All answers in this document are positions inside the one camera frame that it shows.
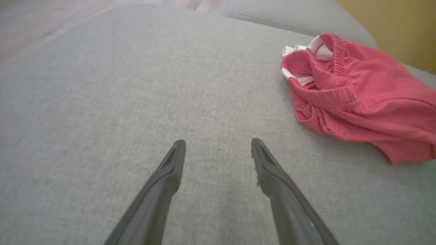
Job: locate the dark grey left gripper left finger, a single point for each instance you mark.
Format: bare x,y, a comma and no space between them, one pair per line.
153,200

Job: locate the grey fabric sofa seat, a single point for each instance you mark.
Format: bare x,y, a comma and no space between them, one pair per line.
136,85

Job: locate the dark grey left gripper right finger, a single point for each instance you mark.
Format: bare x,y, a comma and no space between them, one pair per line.
289,207

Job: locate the yellow sofa cushion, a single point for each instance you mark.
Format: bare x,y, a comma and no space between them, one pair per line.
391,27

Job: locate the grey fabric sofa section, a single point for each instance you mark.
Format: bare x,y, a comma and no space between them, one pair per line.
289,17

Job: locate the red shorts with white stripe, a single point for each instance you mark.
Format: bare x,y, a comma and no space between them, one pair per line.
368,102

